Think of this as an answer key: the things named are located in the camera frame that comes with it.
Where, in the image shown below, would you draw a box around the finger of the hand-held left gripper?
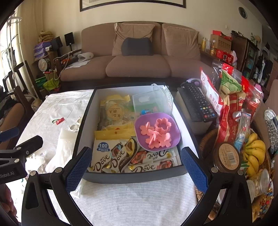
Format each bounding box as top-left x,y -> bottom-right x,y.
14,135 -> 43,156
0,127 -> 20,142

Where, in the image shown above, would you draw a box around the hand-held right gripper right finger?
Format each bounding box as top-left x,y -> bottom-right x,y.
180,147 -> 253,226

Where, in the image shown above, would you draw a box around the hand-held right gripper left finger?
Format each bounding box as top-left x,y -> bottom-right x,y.
22,147 -> 93,226

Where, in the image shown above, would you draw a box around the white plastic bag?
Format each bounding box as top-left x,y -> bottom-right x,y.
58,128 -> 77,154

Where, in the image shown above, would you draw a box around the white plastic ring carrier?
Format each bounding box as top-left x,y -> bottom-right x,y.
68,116 -> 84,133

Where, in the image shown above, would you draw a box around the black storage box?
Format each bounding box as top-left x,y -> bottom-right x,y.
73,82 -> 201,184

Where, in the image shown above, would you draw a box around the person's left hand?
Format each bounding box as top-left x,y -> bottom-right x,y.
0,187 -> 18,220

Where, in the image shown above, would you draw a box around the brown armchair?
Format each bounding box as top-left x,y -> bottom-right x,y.
0,102 -> 25,131

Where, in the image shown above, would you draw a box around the chocolate bag with blue badge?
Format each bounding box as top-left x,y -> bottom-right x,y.
90,138 -> 139,173

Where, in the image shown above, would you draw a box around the wicker basket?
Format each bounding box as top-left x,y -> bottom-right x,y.
198,128 -> 275,224

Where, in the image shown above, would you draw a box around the brown round tub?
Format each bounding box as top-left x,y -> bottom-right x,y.
213,142 -> 242,173

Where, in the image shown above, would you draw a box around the white brown chocolate bag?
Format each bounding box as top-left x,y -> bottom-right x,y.
128,148 -> 182,173

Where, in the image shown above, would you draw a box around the pink flower stamp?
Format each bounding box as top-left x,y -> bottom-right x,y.
146,132 -> 162,149
140,122 -> 155,136
160,132 -> 171,146

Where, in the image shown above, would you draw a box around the yellow flat packet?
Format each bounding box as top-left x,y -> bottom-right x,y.
94,125 -> 136,139

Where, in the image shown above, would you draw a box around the pink flower cookie cutter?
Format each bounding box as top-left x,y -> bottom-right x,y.
155,117 -> 172,133

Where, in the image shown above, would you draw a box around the white striped tablecloth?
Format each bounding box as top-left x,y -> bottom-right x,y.
16,89 -> 198,226

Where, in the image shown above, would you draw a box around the long red snack bag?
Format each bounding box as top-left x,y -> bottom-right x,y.
217,91 -> 247,150

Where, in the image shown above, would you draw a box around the blue white packet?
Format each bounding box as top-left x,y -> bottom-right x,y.
233,110 -> 252,151

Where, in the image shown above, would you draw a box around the banana bunch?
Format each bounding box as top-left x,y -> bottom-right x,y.
242,132 -> 266,177

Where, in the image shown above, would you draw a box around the yellow label pastry pack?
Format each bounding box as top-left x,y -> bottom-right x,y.
98,94 -> 131,128

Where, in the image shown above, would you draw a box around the black remote control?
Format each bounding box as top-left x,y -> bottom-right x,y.
177,83 -> 218,122

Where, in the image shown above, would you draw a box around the purple square plate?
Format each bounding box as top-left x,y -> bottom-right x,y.
134,112 -> 181,151

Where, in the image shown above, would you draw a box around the round tin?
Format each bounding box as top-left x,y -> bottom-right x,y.
38,58 -> 51,71

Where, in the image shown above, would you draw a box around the pile of wrapped candies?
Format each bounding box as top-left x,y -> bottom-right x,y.
252,187 -> 275,223

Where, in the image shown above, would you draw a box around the clear plastic box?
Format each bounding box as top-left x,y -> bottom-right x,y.
132,84 -> 173,114

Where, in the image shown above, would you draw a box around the white red dates bag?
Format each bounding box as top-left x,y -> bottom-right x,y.
200,68 -> 224,115

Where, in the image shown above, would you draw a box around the purple white gadget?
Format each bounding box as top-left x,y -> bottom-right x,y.
181,79 -> 203,87

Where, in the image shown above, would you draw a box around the purple boxes stack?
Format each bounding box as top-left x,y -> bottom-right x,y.
34,41 -> 52,60

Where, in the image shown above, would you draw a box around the red zip bag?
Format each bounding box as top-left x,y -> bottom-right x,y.
241,76 -> 264,124

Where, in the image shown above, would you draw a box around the white papers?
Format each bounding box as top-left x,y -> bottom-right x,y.
65,60 -> 92,69

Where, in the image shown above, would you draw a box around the green white snack bag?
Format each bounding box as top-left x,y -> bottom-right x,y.
219,70 -> 242,96

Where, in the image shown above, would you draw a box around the black speaker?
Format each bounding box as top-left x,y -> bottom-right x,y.
64,32 -> 74,46
51,37 -> 63,50

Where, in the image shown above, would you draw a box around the tan woven bag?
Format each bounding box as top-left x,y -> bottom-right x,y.
39,31 -> 54,43

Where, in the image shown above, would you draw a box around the white neck massager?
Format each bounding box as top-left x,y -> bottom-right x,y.
78,52 -> 94,62

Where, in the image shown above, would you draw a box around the clear zip bag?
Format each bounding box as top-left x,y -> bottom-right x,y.
212,59 -> 242,81

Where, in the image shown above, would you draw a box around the brown sofa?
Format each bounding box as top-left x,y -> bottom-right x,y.
60,21 -> 214,82

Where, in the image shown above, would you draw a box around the red gift box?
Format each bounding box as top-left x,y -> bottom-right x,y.
214,49 -> 235,63

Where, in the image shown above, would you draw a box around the tan sofa cushion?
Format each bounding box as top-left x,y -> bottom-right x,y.
112,23 -> 156,57
162,23 -> 201,61

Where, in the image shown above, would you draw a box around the dark wooden cabinet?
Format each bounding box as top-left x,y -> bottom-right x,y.
230,30 -> 260,74

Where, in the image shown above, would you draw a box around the cardboard box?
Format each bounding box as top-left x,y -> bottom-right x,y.
210,34 -> 232,53

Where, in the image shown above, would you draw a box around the grey lumbar pillow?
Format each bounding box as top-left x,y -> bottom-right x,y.
121,37 -> 153,56

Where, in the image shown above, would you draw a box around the round wall clock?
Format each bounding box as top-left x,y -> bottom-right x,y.
238,6 -> 248,19

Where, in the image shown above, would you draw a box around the framed wall picture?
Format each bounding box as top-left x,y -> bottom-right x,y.
79,0 -> 186,12

